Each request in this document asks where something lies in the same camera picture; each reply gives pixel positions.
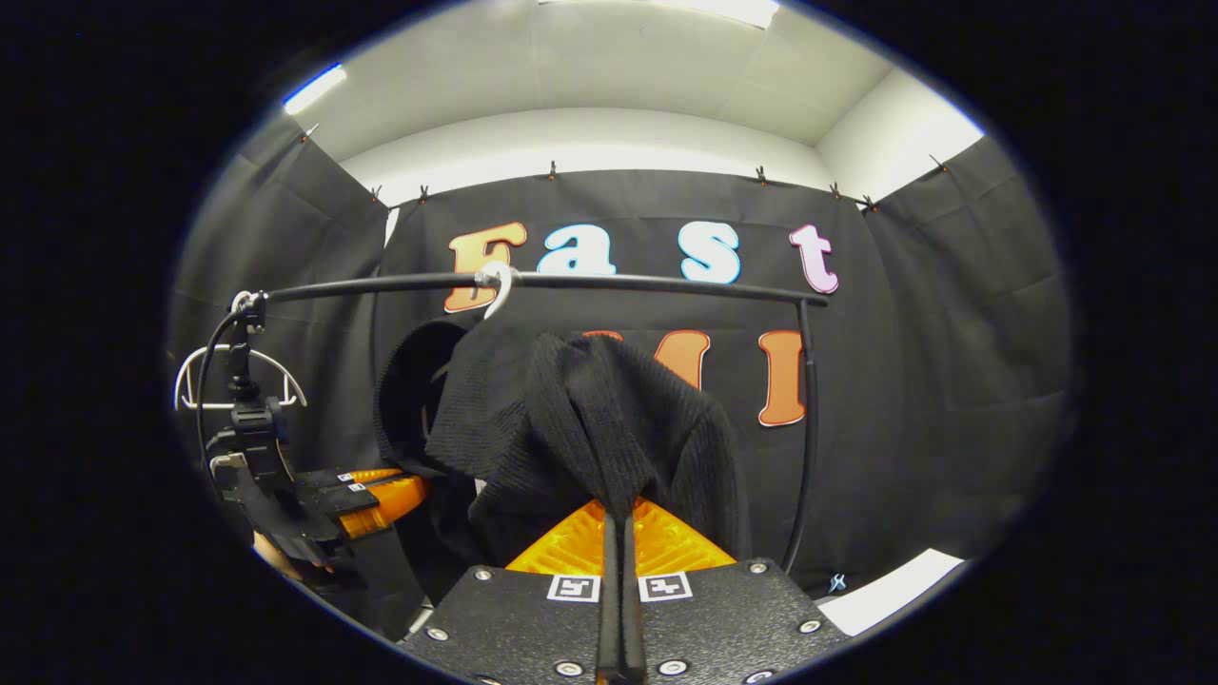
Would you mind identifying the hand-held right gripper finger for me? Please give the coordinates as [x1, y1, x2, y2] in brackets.
[400, 499, 621, 685]
[620, 497, 853, 685]

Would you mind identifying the black knit garment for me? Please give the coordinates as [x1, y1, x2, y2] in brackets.
[374, 319, 753, 572]

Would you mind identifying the white plastic hanger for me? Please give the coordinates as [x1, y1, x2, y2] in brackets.
[174, 344, 307, 412]
[473, 262, 515, 322]

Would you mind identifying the black clothes rack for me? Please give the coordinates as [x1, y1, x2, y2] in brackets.
[249, 270, 831, 574]

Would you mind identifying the small ceiling light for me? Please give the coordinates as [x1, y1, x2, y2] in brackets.
[283, 63, 348, 117]

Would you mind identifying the black backdrop cloth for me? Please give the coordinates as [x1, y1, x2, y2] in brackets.
[171, 114, 1076, 648]

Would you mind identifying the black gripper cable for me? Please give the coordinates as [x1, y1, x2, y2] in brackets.
[194, 301, 250, 460]

